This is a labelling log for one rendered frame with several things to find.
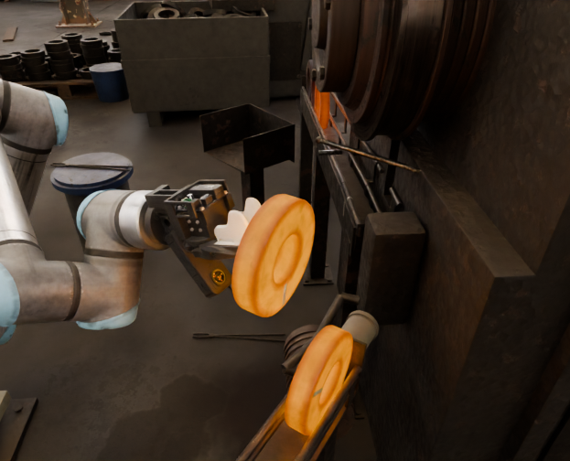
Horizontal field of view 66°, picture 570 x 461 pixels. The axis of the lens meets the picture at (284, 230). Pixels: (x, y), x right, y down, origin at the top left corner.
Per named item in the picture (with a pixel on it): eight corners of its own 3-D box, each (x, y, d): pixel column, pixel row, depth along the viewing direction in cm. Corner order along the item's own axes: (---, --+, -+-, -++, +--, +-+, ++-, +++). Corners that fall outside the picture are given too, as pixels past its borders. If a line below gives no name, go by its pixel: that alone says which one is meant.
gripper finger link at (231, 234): (259, 217, 50) (200, 213, 55) (272, 261, 53) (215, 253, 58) (274, 205, 52) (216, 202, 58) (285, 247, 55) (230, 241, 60)
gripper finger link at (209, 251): (230, 252, 54) (180, 246, 59) (233, 262, 54) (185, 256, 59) (252, 233, 57) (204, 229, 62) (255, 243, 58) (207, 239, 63)
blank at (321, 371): (331, 419, 71) (313, 409, 73) (362, 328, 71) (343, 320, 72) (293, 452, 57) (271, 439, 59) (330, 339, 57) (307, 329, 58)
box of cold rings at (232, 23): (262, 89, 408) (259, -7, 363) (271, 122, 341) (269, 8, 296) (147, 93, 397) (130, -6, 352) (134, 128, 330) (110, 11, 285)
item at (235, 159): (256, 258, 202) (249, 102, 160) (293, 289, 185) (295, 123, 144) (218, 276, 191) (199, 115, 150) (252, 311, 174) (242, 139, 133)
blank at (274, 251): (322, 185, 58) (299, 178, 60) (259, 229, 46) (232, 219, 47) (308, 282, 66) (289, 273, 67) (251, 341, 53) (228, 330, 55)
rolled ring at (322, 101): (314, 77, 171) (323, 77, 171) (314, 125, 177) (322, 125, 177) (320, 76, 154) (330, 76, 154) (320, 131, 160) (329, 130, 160)
